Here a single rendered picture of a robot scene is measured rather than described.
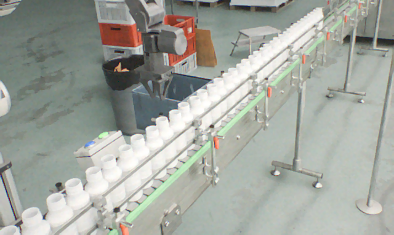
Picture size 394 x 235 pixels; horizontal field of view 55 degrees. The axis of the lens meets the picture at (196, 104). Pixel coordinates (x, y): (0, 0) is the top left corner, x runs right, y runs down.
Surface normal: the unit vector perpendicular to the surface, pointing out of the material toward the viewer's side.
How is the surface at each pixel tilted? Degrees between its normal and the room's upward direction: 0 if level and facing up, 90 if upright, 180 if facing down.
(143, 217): 90
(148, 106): 90
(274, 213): 0
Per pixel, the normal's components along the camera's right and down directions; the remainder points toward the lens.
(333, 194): -0.06, -0.90
